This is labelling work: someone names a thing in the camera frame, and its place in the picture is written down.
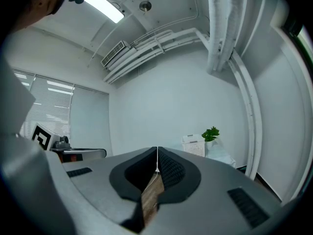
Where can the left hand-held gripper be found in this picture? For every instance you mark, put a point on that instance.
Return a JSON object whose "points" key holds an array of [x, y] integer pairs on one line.
{"points": [[41, 137]]}

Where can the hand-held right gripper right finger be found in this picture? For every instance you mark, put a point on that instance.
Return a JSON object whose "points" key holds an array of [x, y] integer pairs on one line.
{"points": [[207, 204]]}

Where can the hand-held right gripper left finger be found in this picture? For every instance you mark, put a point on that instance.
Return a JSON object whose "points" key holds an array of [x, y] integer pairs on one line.
{"points": [[97, 187]]}

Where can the white plastic basket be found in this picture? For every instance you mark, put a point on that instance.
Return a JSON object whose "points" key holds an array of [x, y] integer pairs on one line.
{"points": [[194, 146]]}

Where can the grey window blinds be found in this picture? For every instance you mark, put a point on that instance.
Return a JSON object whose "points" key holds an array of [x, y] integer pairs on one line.
{"points": [[53, 104]]}

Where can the green leafy plant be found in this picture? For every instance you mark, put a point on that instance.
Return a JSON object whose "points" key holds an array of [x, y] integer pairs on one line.
{"points": [[210, 134]]}

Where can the person's white shirt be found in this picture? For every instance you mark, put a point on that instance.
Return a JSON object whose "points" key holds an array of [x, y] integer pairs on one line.
{"points": [[14, 101]]}

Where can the white air conditioner vent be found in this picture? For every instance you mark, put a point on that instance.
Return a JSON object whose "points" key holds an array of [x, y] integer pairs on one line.
{"points": [[115, 53]]}

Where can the white curved conduit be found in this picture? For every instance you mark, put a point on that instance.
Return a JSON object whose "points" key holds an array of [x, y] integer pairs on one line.
{"points": [[249, 106]]}

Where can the bundle of white pipes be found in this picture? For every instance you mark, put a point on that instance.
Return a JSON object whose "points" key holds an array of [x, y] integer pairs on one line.
{"points": [[156, 45]]}

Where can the rectangular ceiling light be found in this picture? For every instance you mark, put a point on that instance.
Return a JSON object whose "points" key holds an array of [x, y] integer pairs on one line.
{"points": [[104, 5]]}

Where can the round metal ceiling fixture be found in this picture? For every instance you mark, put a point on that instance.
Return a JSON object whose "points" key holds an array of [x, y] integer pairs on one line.
{"points": [[145, 6]]}

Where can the person's head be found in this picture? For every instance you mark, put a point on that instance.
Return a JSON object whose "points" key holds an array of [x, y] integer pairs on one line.
{"points": [[36, 4]]}

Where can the white insulated duct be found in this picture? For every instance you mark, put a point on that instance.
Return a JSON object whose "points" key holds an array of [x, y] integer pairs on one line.
{"points": [[222, 26]]}

